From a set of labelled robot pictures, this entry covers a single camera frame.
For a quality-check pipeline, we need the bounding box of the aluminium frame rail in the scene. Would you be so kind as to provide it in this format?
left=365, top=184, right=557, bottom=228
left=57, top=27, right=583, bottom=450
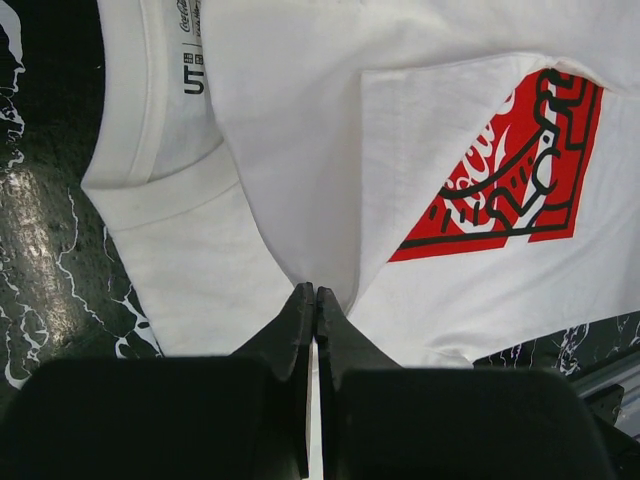
left=571, top=351, right=639, bottom=444

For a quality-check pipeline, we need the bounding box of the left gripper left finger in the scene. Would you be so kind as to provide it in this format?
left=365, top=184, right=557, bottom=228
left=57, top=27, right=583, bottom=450
left=1, top=283, right=314, bottom=479

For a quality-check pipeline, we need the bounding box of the black marble table mat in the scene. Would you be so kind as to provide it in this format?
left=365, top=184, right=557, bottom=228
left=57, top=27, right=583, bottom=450
left=0, top=0, right=640, bottom=396

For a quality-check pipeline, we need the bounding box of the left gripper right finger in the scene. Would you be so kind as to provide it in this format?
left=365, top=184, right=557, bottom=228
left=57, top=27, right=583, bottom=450
left=315, top=287, right=630, bottom=479

